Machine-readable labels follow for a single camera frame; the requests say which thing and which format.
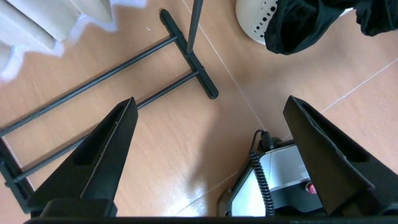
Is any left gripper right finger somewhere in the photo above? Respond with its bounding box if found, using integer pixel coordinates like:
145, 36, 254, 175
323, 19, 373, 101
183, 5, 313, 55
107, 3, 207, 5
282, 95, 398, 217

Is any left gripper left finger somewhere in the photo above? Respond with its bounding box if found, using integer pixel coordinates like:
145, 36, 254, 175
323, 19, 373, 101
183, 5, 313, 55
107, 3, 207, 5
27, 96, 139, 218

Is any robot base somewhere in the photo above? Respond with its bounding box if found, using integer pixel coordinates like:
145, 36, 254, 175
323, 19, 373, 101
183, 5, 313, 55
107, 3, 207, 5
217, 138, 327, 218

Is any heap of clothes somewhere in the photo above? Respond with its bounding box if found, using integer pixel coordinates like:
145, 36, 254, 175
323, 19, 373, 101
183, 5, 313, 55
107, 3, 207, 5
264, 0, 398, 56

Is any black clothes rack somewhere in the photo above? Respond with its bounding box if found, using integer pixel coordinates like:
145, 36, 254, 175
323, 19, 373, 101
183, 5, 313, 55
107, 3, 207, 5
0, 0, 220, 215

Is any white laundry basket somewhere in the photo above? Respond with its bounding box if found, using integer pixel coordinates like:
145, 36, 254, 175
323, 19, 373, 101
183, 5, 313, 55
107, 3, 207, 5
235, 0, 354, 46

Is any beige curtain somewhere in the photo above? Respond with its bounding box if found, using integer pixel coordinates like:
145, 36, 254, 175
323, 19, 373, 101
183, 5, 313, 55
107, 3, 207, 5
0, 0, 113, 74

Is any black cable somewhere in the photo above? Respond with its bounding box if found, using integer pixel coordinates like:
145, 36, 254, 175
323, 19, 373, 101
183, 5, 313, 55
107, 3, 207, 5
249, 129, 277, 217

